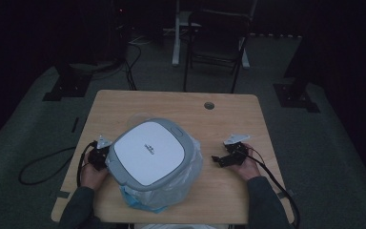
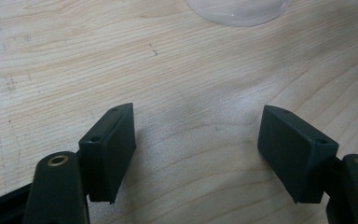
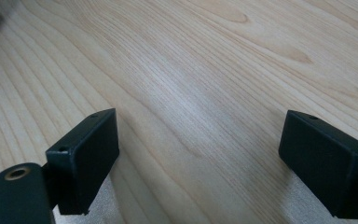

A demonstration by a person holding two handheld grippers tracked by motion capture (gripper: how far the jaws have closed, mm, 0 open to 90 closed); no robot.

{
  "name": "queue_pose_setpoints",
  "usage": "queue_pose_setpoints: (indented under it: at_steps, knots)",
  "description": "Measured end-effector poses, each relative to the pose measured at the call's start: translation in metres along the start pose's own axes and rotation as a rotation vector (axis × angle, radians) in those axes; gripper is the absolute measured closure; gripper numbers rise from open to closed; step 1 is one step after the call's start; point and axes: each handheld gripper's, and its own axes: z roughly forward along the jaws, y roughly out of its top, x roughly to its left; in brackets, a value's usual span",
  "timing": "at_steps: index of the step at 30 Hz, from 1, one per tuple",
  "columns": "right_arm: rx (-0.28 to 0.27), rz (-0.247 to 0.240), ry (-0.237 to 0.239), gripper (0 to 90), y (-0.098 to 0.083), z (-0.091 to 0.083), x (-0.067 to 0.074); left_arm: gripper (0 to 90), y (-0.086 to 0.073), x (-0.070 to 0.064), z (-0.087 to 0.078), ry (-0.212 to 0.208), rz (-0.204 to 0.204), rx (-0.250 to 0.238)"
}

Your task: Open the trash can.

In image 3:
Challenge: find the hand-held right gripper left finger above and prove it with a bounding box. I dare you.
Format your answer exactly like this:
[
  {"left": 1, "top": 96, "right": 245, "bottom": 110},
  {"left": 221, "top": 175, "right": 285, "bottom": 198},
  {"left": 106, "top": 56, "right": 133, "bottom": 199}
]
[{"left": 45, "top": 107, "right": 120, "bottom": 217}]

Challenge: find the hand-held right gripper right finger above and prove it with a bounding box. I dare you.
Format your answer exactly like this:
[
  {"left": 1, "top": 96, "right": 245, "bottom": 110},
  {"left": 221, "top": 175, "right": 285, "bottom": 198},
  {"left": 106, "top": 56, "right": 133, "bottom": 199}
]
[{"left": 278, "top": 109, "right": 358, "bottom": 220}]

